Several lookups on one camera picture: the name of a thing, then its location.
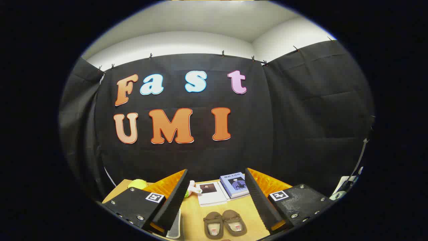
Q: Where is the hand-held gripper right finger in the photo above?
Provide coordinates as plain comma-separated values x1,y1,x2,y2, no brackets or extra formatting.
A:
244,168,336,234

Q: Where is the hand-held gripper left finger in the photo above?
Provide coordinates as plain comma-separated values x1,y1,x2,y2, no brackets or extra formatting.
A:
100,169,188,235

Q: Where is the grey fabric storage box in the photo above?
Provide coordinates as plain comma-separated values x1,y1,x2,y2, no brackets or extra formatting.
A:
166,208,184,240

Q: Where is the brown fuzzy slipper shoe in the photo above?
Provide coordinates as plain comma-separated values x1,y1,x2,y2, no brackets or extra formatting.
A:
222,210,247,237
203,212,224,239

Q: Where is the green white plush toy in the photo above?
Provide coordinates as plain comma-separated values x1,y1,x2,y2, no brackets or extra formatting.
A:
184,180,203,198

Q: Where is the blue portrait cover book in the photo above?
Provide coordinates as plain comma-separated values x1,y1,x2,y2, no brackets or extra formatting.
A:
220,172,250,196

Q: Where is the blue white book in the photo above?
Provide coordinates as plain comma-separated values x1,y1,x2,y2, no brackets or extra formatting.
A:
219,182,250,200

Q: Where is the yellow plush ball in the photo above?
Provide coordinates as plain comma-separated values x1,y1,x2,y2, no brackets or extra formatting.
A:
128,179,148,190

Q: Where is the white portrait cover book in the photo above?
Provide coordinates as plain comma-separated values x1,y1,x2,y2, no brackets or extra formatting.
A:
195,181,228,207

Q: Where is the white device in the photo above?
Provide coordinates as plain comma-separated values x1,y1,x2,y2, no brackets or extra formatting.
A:
329,166,365,201

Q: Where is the row of black cloth clips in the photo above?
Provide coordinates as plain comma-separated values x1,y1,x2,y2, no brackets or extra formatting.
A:
98,36,335,73

